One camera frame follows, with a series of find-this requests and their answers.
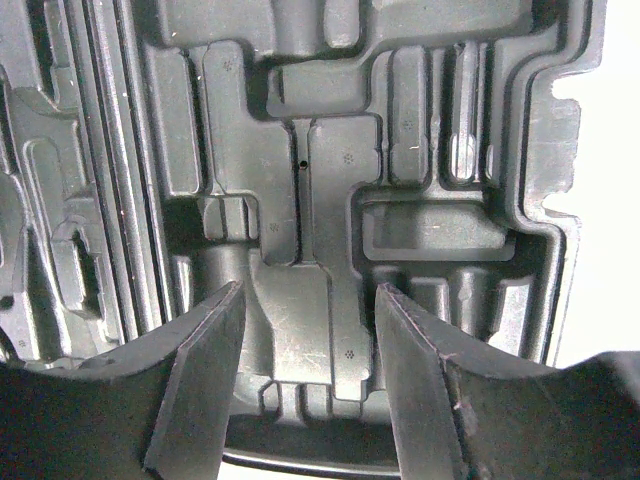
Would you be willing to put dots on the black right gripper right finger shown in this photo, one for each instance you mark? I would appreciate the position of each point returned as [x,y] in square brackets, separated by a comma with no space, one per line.
[462,409]

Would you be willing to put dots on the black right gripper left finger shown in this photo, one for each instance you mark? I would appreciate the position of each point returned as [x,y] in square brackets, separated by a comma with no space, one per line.
[156,407]

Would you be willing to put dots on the black plastic tool case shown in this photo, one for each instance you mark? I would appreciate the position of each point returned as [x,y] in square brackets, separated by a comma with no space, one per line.
[154,151]

